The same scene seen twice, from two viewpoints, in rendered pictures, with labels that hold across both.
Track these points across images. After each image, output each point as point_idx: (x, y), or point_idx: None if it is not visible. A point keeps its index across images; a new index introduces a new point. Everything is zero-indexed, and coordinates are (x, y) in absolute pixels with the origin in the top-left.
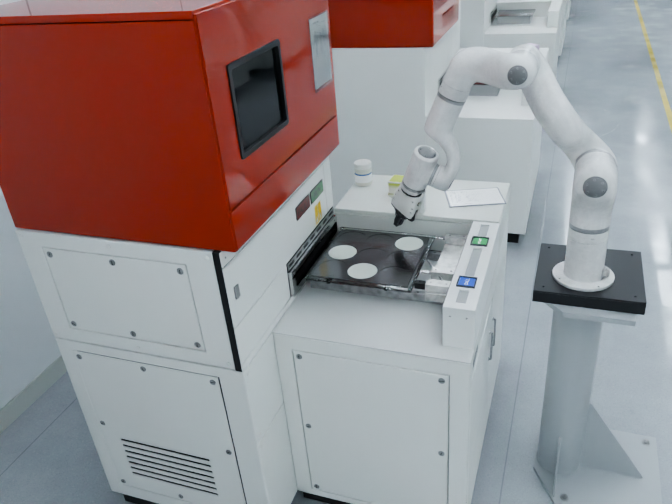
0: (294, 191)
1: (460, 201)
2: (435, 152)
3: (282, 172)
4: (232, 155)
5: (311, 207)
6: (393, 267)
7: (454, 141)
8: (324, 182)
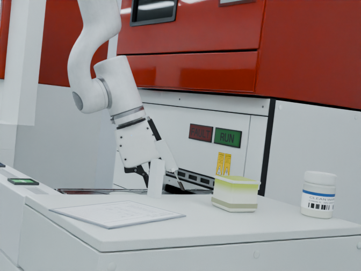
0: (195, 106)
1: (128, 206)
2: (103, 60)
3: (158, 59)
4: (125, 19)
5: (214, 147)
6: None
7: (80, 38)
8: (246, 141)
